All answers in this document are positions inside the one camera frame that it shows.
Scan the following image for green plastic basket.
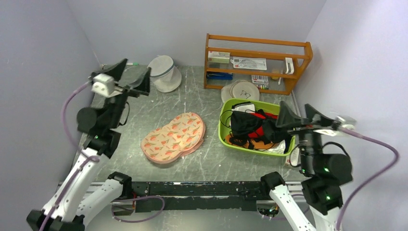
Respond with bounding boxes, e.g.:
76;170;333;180
218;98;296;156

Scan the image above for round white mesh bag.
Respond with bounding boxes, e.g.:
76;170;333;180
221;80;260;103

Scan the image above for orange wooden shelf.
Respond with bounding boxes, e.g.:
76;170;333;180
204;34;314;95

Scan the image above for marker pen pack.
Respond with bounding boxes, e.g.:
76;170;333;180
251;75;269;90

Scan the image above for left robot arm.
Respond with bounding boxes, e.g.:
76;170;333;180
26;59;152;231

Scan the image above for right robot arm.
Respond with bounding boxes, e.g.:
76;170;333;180
259;101;353;231

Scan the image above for white silver device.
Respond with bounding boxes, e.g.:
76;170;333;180
285;57;294;75

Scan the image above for white cylindrical mesh bag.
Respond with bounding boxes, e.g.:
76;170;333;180
148;55;182;93

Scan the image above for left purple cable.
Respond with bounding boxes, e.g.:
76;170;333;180
38;80;165;231

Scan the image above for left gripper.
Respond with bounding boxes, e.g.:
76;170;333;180
91;58;151;128

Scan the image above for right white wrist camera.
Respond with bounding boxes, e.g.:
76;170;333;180
320;115;357;137

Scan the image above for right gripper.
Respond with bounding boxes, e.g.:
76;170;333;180
276;100;333;174

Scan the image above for red bra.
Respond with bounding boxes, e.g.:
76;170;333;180
248;110;278;141

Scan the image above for orange bra black straps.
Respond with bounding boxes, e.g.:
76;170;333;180
225;133;279;152

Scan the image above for white box on shelf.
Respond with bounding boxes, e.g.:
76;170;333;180
207;51;230;64

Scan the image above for white flat packet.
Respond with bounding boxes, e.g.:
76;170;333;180
230;56;267;71

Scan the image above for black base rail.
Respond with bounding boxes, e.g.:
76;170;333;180
114;181;272;213

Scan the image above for small white red box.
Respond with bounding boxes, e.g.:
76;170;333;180
284;147;300;167

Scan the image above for pink floral laundry bag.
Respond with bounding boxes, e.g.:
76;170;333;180
140;112;206;164

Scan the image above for white bra black trim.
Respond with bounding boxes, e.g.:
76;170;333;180
231;102;256;114

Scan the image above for purple cable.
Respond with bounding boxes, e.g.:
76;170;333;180
335;127;400;231
38;80;165;231

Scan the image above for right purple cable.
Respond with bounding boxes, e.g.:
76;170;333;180
335;127;400;231

